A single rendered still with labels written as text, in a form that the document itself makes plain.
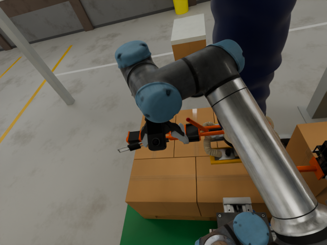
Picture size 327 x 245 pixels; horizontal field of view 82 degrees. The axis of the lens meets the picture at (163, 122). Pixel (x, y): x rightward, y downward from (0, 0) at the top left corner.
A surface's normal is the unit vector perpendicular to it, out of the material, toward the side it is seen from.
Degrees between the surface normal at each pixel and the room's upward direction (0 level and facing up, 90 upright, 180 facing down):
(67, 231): 0
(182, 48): 90
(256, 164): 58
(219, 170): 0
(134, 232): 0
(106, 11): 90
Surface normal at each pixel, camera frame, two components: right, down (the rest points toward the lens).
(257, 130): -0.07, -0.16
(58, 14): -0.05, 0.76
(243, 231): -0.11, -0.69
